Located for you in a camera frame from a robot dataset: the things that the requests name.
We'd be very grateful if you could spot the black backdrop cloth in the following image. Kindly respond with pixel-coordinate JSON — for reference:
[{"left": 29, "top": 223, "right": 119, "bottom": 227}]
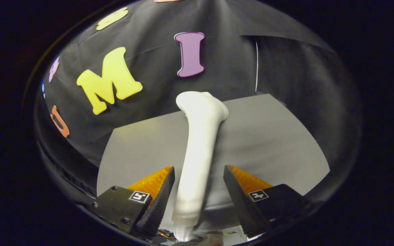
[{"left": 35, "top": 0, "right": 362, "bottom": 205}]

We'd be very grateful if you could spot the thin white hanging cord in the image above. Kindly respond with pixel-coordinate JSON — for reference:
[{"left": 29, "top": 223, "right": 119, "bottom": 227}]
[{"left": 254, "top": 37, "right": 260, "bottom": 93}]

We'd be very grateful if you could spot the grey cabinet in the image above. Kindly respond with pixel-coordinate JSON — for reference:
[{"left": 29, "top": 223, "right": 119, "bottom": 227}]
[{"left": 96, "top": 93, "right": 331, "bottom": 233}]

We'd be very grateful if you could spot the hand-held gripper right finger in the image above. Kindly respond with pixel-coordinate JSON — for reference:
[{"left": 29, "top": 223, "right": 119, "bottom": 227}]
[{"left": 223, "top": 165, "right": 315, "bottom": 239}]

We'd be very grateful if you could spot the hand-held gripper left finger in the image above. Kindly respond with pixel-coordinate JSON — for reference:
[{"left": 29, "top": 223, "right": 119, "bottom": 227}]
[{"left": 91, "top": 166, "right": 176, "bottom": 237}]

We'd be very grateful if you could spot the white garment steamer head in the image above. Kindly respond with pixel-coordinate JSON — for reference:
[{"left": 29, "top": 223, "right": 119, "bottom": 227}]
[{"left": 171, "top": 91, "right": 229, "bottom": 228}]

